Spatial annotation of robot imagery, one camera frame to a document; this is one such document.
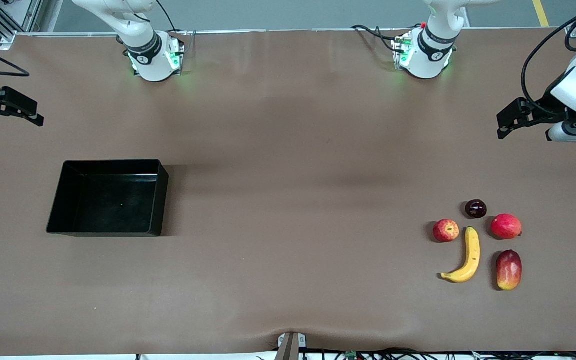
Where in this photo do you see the black base cable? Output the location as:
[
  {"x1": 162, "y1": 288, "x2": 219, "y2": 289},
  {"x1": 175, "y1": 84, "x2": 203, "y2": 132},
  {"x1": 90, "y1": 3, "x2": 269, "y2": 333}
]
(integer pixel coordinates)
[{"x1": 351, "y1": 24, "x2": 400, "y2": 52}]

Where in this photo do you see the dark purple plum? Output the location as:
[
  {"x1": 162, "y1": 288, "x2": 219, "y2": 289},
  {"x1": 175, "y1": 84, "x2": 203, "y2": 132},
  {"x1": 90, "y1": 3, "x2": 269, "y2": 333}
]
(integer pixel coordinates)
[{"x1": 465, "y1": 199, "x2": 488, "y2": 220}]

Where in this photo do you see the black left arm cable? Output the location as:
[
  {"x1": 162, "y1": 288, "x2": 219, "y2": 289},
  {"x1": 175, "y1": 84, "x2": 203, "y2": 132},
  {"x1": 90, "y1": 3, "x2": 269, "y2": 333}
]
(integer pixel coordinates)
[{"x1": 520, "y1": 4, "x2": 576, "y2": 117}]

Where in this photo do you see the red yellow apple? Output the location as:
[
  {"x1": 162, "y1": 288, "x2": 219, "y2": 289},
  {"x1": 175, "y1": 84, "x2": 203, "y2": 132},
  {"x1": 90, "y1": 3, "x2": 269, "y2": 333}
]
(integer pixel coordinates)
[{"x1": 432, "y1": 218, "x2": 460, "y2": 244}]

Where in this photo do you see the yellow banana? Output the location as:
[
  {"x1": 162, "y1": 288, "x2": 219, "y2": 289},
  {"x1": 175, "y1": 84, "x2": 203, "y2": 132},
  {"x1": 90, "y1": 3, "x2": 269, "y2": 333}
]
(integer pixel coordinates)
[{"x1": 440, "y1": 226, "x2": 482, "y2": 284}]

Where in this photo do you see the red round peach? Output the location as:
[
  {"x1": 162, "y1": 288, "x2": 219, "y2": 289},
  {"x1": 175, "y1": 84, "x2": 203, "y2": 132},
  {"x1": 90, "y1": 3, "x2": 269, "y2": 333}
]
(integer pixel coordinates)
[{"x1": 490, "y1": 213, "x2": 523, "y2": 240}]

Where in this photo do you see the red yellow mango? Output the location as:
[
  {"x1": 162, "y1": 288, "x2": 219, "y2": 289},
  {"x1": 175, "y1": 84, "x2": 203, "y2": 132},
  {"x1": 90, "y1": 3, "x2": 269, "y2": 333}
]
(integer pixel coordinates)
[{"x1": 496, "y1": 249, "x2": 523, "y2": 291}]

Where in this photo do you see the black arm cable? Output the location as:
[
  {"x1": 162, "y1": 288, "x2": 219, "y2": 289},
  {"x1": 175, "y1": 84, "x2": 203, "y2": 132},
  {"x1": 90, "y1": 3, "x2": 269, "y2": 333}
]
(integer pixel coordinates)
[
  {"x1": 520, "y1": 4, "x2": 576, "y2": 117},
  {"x1": 155, "y1": 0, "x2": 179, "y2": 33}
]

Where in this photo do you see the black plastic box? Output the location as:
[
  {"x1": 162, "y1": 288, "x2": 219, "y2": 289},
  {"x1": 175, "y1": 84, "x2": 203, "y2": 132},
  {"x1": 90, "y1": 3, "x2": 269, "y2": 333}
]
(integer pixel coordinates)
[{"x1": 46, "y1": 159, "x2": 170, "y2": 237}]

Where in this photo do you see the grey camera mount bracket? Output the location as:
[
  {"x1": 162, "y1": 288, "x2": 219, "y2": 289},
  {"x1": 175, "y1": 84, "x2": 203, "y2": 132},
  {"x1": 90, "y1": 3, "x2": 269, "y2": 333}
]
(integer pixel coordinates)
[{"x1": 275, "y1": 331, "x2": 308, "y2": 360}]

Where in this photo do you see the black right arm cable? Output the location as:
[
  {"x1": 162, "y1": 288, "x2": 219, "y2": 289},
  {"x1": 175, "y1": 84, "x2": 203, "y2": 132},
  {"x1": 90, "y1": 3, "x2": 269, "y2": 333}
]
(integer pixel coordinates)
[{"x1": 155, "y1": 0, "x2": 179, "y2": 33}]

